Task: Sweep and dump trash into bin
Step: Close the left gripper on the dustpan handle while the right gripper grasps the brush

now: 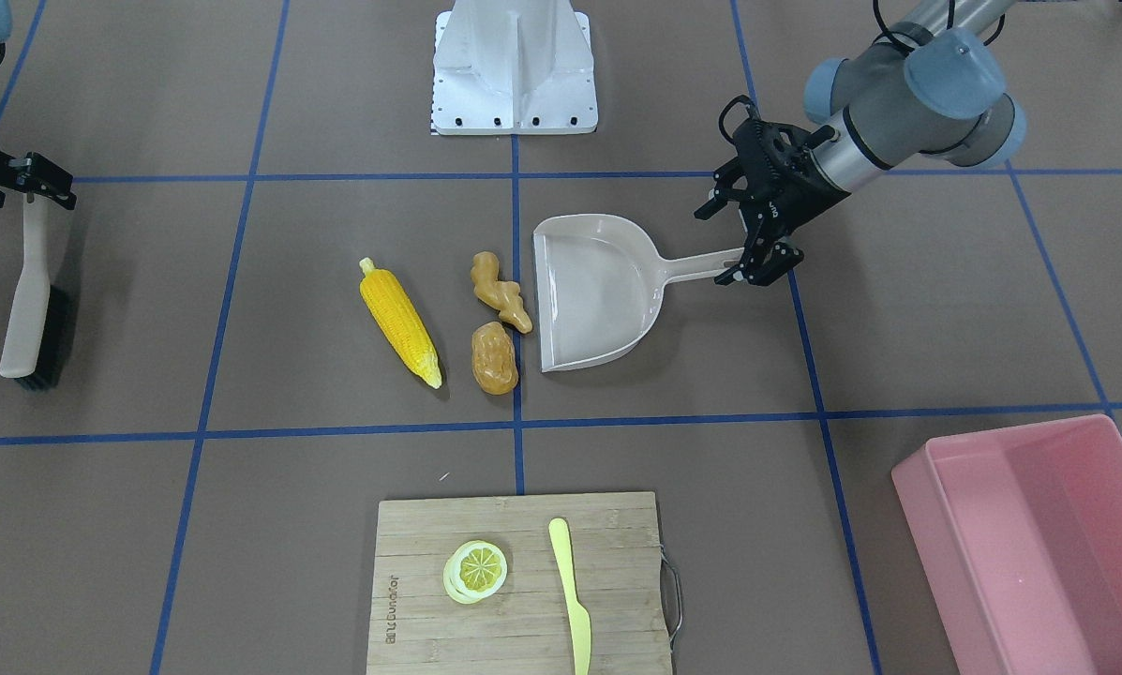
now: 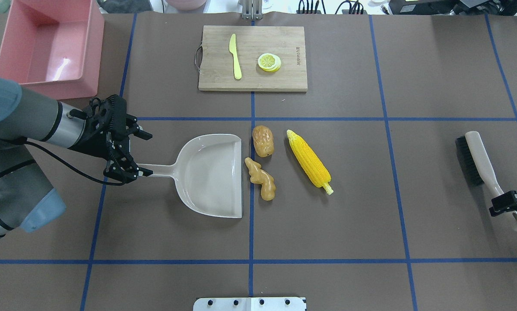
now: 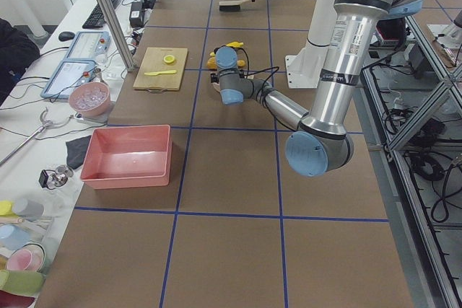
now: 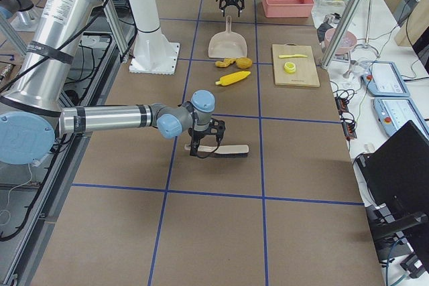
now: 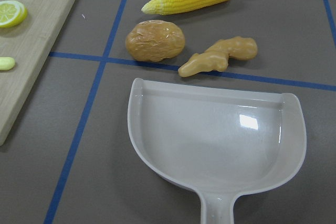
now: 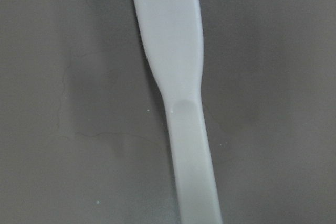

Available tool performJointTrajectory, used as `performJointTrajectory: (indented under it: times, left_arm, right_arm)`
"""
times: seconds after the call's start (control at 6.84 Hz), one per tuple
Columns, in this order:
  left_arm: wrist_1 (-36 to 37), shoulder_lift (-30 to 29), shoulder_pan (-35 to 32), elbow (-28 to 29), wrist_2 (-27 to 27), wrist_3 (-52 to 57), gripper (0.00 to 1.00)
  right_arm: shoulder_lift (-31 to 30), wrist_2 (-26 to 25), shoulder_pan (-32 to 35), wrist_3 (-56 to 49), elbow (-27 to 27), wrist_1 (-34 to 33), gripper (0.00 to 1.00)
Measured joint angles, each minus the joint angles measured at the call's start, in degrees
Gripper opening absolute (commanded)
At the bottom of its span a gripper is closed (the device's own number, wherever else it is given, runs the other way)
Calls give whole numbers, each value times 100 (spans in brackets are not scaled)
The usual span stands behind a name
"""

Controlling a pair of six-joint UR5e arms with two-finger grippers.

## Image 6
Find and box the white hand brush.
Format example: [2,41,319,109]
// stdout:
[134,0,222,223]

